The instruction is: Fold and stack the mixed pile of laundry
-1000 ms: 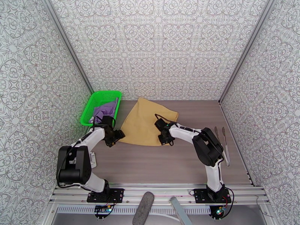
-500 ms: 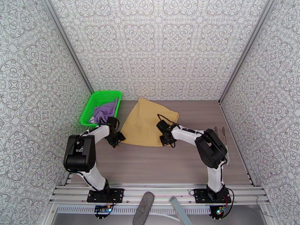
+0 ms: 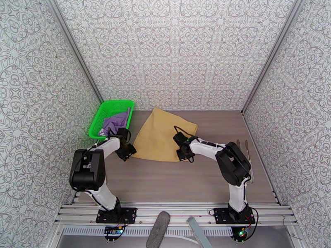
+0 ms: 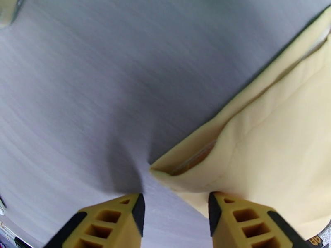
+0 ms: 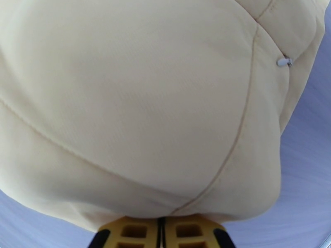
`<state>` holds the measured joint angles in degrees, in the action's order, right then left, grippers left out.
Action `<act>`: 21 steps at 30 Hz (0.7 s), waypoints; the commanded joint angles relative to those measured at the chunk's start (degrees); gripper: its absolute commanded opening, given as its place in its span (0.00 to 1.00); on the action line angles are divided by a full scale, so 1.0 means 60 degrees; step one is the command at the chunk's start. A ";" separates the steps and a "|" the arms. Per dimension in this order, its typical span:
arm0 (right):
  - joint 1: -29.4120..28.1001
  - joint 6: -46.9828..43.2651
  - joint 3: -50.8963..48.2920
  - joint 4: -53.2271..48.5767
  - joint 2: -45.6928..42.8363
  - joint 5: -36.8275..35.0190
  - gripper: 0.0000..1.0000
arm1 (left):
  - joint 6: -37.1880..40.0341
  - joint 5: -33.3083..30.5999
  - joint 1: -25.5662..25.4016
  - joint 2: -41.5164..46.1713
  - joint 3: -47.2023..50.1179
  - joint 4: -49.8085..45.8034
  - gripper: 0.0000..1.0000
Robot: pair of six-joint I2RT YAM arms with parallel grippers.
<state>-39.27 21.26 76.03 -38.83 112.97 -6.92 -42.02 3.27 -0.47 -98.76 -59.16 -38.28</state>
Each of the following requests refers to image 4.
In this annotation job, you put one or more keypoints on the tan garment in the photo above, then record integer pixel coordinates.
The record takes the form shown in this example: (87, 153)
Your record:
(279, 151)

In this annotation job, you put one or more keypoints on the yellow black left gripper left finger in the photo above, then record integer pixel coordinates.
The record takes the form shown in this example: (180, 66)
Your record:
(108, 229)

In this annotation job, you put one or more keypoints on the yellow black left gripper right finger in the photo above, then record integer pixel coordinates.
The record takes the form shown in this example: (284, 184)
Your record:
(245, 229)

